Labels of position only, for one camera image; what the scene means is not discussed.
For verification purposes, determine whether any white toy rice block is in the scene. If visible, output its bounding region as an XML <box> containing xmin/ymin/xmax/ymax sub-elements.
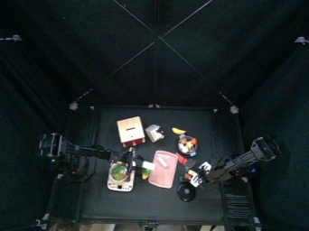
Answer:
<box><xmin>142</xmin><ymin>161</ymin><xmax>156</xmax><ymax>171</ymax></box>

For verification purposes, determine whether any black toy block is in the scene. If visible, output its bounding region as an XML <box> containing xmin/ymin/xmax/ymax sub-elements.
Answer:
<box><xmin>183</xmin><ymin>157</ymin><xmax>198</xmax><ymax>170</ymax></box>

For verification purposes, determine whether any orange red toy food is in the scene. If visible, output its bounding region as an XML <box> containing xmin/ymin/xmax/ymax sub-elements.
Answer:
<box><xmin>183</xmin><ymin>169</ymin><xmax>195</xmax><ymax>181</ymax></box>

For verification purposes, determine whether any pot with green vegetables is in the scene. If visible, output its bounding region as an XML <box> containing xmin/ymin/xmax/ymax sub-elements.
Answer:
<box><xmin>108</xmin><ymin>162</ymin><xmax>131</xmax><ymax>182</ymax></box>

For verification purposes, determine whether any orange green toy carrot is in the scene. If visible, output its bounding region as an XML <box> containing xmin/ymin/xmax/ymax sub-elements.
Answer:
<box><xmin>140</xmin><ymin>168</ymin><xmax>152</xmax><ymax>180</ymax></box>

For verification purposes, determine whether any round black pan lid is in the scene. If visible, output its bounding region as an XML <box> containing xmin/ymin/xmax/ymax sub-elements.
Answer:
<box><xmin>176</xmin><ymin>181</ymin><xmax>198</xmax><ymax>203</ymax></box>

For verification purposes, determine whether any red toy food piece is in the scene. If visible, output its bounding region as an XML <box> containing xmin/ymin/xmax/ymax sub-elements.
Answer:
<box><xmin>176</xmin><ymin>152</ymin><xmax>190</xmax><ymax>166</ymax></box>

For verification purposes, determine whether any red and white box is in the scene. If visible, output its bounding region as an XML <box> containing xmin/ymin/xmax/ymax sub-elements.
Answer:
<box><xmin>116</xmin><ymin>115</ymin><xmax>147</xmax><ymax>148</ymax></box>

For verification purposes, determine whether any pink plastic tray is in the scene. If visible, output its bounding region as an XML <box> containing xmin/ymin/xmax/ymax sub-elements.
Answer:
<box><xmin>147</xmin><ymin>150</ymin><xmax>179</xmax><ymax>189</ymax></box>

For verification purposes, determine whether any bowl of toy food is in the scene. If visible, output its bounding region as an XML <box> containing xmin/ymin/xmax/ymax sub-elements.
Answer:
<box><xmin>178</xmin><ymin>134</ymin><xmax>199</xmax><ymax>158</ymax></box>

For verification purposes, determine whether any small white grey toy box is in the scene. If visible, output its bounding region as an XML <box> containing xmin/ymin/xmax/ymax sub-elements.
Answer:
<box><xmin>143</xmin><ymin>124</ymin><xmax>167</xmax><ymax>143</ymax></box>

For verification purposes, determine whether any white text label sticker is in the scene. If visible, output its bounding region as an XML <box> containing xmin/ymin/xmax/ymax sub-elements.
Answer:
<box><xmin>223</xmin><ymin>192</ymin><xmax>253</xmax><ymax>221</ymax></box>

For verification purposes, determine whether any black cable bundle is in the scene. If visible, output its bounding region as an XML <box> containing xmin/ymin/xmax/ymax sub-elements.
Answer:
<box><xmin>59</xmin><ymin>156</ymin><xmax>96</xmax><ymax>182</ymax></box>

